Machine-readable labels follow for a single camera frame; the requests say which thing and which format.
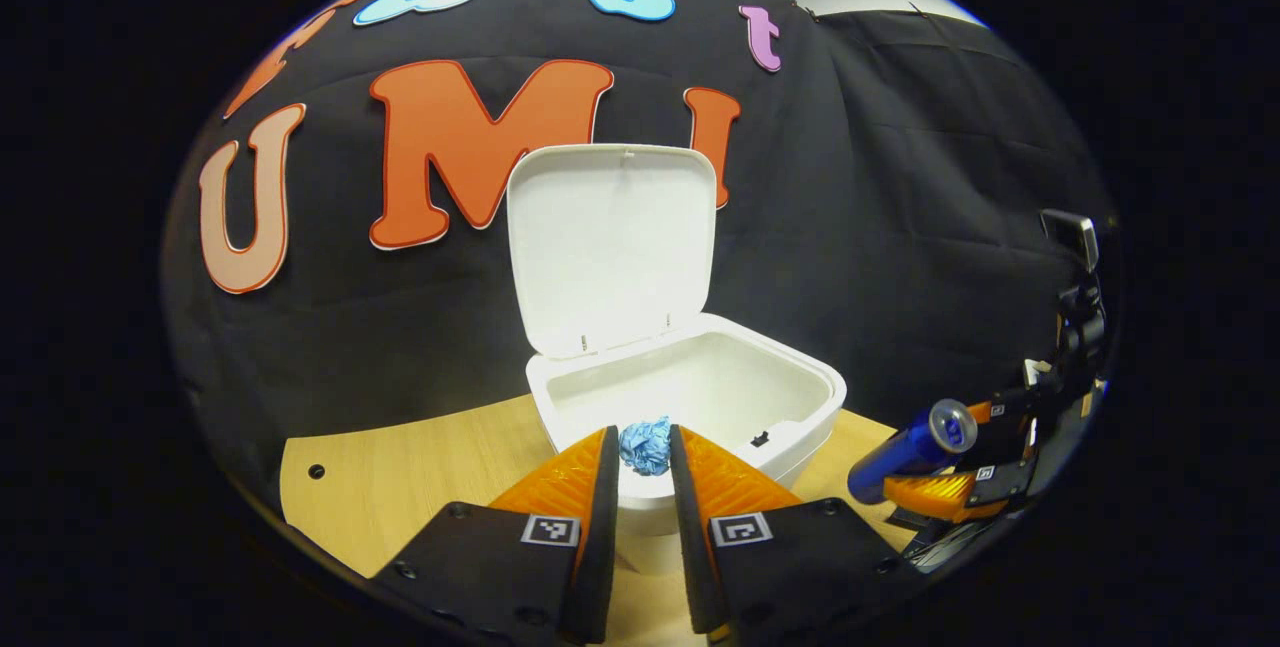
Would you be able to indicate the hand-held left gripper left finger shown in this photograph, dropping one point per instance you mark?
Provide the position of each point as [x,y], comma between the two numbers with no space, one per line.
[600,547]

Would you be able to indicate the blue paper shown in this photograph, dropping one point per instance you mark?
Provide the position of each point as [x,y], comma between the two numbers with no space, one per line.
[645,447]

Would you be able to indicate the black backdrop cloth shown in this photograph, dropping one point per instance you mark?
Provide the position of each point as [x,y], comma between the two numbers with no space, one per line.
[900,177]

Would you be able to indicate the white desktop garbage bin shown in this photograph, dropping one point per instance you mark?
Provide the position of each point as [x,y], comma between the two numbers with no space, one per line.
[610,247]

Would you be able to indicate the blue pop can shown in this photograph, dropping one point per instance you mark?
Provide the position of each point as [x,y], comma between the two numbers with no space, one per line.
[905,452]

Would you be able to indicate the wooden desktop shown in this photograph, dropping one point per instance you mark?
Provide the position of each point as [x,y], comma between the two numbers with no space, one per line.
[400,487]

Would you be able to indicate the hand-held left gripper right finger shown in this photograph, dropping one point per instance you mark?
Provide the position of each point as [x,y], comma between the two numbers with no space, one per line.
[690,547]

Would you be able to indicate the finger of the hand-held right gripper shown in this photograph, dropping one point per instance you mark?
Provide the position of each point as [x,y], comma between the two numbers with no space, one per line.
[930,495]
[1000,417]

